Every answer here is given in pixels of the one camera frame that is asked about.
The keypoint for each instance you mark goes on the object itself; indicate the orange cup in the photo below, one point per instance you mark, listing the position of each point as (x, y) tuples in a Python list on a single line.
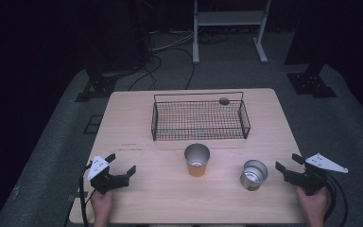
[(197, 170)]

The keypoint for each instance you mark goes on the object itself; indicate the person's right hand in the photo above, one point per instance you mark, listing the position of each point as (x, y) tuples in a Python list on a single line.
[(314, 205)]

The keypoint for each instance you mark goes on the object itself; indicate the grey tape strip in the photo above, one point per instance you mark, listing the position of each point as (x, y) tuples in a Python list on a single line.
[(72, 197)]

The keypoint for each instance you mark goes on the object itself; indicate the white metal stand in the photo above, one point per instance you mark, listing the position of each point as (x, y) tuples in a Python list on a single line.
[(230, 18)]

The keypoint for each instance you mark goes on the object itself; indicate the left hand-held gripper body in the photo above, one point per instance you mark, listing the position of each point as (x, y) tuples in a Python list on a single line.
[(102, 183)]

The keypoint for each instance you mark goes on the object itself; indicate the black tape square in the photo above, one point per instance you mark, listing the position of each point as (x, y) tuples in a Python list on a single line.
[(93, 124)]

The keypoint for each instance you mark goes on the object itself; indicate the dark round tag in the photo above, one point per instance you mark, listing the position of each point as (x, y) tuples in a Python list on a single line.
[(223, 101)]

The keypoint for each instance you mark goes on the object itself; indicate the person's left hand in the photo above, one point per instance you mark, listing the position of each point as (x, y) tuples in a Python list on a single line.
[(102, 204)]

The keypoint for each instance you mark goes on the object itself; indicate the silver metal cup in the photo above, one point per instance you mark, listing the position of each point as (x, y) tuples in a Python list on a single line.
[(250, 183)]

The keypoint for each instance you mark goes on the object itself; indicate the black stand with base plate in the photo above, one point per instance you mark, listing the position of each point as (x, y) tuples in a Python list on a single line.
[(99, 85), (310, 83)]

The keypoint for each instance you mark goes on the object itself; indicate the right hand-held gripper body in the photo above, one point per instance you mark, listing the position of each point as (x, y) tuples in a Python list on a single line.
[(310, 181)]

